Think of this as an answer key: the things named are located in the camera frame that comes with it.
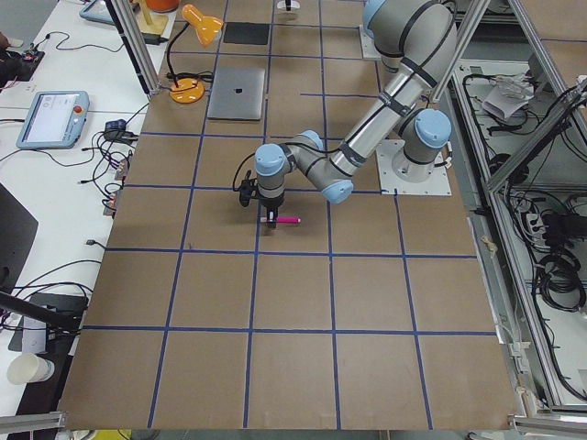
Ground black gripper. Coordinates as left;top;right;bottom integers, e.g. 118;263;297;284
260;192;284;228

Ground pink marker pen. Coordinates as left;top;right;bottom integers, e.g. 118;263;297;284
260;216;302;225

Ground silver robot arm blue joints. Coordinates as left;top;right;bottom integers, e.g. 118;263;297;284
254;1;457;204

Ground black mousepad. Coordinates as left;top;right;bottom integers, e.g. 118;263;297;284
223;22;270;45

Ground white computer mouse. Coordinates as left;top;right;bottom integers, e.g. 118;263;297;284
276;0;301;12

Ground grey closed laptop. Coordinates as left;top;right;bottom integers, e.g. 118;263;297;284
207;67;265;121

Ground orange desk lamp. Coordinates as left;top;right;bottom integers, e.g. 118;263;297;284
165;3;224;105

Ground small circuit board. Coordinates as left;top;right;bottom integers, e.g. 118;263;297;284
102;190;121;217
115;159;129;182

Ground black power adapter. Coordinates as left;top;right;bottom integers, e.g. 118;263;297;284
104;119;138;142

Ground wooden stand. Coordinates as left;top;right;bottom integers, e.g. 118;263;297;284
137;0;169;36

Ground orange round object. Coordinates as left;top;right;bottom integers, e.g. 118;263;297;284
146;0;180;13

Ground blue teach pendant tablet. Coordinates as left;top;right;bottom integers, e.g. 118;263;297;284
16;91;90;150

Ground black monitor corner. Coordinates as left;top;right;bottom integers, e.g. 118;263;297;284
0;185;39;292

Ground white paper cup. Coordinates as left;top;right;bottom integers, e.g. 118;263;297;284
6;353;55;385

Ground black red device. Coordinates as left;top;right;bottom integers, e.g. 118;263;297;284
1;49;45;87

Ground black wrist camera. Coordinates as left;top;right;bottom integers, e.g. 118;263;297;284
238;170;258;207

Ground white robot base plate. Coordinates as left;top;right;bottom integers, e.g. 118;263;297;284
374;139;452;196

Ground aluminium frame post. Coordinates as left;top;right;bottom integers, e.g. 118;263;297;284
105;0;161;96

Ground coiled black cables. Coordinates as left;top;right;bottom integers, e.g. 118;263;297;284
534;249;586;314

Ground aluminium bottom left rail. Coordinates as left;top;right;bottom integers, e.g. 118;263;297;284
0;412;65;435

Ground aluminium diagonal frame bar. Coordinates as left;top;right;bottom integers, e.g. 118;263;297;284
486;81;586;193

